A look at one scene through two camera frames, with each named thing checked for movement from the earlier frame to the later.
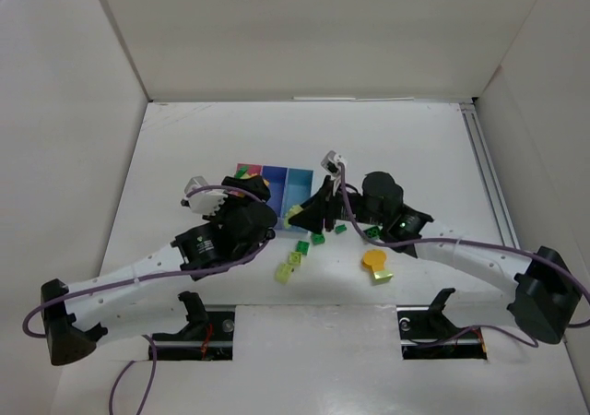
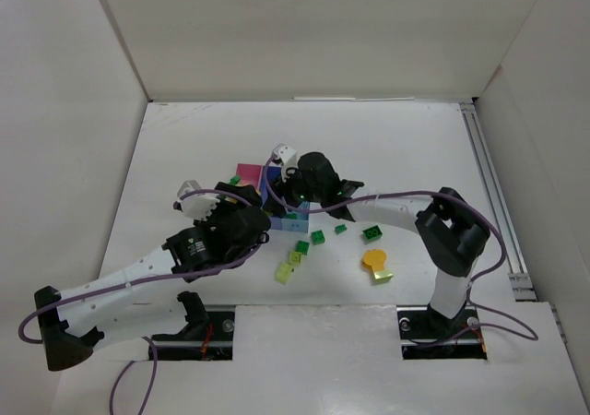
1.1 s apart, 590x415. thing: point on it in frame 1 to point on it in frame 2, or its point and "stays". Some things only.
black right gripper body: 329,207 to 281,189
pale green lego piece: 282,273 stays
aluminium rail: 494,191 stays
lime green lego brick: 295,258 stays
